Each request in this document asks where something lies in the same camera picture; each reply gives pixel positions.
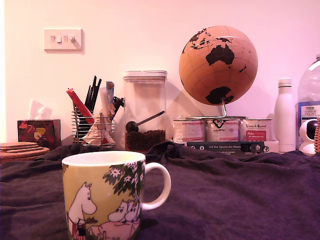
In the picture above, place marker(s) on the blue and orange packet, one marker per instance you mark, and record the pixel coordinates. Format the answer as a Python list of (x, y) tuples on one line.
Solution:
[(110, 91)]

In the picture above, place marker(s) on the metal globe stand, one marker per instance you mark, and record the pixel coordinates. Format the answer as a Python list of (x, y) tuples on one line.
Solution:
[(224, 110)]

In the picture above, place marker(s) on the coffee beans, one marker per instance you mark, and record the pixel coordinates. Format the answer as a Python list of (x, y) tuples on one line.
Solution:
[(147, 140)]

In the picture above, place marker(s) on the large clear water bottle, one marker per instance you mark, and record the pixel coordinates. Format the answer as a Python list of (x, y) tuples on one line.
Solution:
[(310, 82)]

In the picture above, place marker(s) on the red packet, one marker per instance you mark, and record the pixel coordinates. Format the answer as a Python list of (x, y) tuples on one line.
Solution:
[(80, 105)]

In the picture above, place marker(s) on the clear jar with white lid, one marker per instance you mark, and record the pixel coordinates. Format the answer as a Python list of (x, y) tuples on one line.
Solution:
[(145, 100)]

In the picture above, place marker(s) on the white wall switch plate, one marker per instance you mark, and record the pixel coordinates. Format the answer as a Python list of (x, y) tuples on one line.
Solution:
[(63, 46)]

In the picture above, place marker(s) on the floral tissue box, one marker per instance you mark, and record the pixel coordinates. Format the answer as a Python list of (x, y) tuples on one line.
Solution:
[(47, 133)]

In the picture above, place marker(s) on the square cork coaster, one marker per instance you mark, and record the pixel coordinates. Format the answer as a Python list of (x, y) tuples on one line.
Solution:
[(17, 144), (27, 149)]

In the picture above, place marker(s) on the tin with script lettering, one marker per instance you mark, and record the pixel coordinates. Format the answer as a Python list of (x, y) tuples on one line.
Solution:
[(256, 130)]

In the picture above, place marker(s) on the dark blue cloth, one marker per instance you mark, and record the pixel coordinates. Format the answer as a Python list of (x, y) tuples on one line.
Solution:
[(225, 195)]

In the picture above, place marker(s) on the white tissue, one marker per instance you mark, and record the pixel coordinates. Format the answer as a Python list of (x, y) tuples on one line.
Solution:
[(37, 110)]

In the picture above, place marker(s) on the black chopstick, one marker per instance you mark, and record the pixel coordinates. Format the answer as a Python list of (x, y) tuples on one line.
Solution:
[(92, 92), (87, 96), (97, 91)]

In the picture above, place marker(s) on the cartoon print ceramic mug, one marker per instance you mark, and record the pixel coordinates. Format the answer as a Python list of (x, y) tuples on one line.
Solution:
[(100, 190)]

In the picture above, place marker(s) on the black coffee scoop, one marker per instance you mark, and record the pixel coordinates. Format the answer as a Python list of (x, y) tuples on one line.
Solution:
[(131, 126)]

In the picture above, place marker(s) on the round cork trivet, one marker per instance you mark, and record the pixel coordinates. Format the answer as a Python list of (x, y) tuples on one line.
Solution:
[(25, 156)]

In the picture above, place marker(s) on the tin with pink label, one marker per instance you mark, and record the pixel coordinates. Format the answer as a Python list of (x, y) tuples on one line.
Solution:
[(190, 130)]

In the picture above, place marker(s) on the dark green book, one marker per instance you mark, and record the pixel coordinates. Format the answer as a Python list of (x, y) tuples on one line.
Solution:
[(215, 147)]

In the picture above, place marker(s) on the small white round camera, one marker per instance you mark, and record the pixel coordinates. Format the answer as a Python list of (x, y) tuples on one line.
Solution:
[(306, 130)]

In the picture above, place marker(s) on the cork globe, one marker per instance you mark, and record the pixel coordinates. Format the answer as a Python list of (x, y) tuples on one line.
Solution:
[(217, 80)]

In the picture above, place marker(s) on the tin with black logo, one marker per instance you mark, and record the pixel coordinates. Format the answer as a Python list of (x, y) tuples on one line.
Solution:
[(222, 131)]

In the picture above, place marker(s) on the white paper sachet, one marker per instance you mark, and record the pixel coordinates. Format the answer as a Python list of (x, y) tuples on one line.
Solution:
[(104, 100)]

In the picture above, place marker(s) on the wicker basket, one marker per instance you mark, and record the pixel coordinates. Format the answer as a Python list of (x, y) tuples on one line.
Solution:
[(318, 135)]

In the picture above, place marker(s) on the crumpled white paper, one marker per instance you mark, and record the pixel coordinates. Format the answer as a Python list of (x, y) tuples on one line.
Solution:
[(96, 130)]

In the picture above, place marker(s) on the white metal bottle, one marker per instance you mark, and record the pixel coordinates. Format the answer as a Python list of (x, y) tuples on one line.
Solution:
[(285, 112)]

